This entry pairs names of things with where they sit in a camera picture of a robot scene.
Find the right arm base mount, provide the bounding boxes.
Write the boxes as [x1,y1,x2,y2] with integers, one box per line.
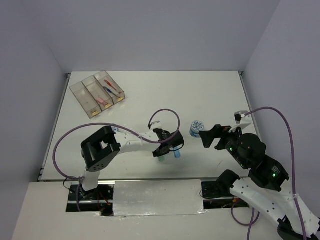
[199,170,249,210]

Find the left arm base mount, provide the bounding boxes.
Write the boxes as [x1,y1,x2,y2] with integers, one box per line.
[62,179,115,217]

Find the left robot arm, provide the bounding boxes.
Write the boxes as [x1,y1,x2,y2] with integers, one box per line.
[79,126,185,200]

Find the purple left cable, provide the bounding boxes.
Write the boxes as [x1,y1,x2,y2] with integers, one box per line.
[53,108,181,213]

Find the blue ink jar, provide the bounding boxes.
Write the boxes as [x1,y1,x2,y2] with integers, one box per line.
[111,126,120,133]
[189,120,204,138]

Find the purple cable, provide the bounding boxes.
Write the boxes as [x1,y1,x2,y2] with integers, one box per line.
[53,108,181,213]
[231,106,308,240]

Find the red gel pen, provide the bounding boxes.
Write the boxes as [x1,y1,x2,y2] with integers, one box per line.
[104,79,118,92]

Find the blue correction tape case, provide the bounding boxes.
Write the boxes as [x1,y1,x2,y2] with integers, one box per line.
[173,148,181,159]

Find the clear three-compartment organizer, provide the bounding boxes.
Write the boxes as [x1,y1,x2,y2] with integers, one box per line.
[69,70,126,119]

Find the blue gel pen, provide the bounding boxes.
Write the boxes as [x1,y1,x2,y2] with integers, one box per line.
[103,86,119,96]

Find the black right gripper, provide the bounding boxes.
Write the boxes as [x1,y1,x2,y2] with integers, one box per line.
[197,122,249,168]

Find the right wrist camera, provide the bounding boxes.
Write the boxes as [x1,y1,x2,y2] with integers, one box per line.
[229,110,253,133]

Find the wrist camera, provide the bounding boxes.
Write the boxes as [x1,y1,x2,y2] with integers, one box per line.
[229,110,253,133]
[148,121,162,130]

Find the silver tape sheet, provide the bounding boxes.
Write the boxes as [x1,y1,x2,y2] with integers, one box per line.
[113,179,206,217]

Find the green correction tape case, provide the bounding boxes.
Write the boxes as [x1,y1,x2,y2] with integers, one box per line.
[158,156,166,162]

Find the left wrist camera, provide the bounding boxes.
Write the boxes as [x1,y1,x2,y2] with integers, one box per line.
[148,121,162,130]

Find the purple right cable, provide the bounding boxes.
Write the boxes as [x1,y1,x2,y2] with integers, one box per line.
[231,106,308,240]

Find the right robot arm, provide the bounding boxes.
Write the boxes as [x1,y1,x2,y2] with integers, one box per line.
[199,124,320,240]

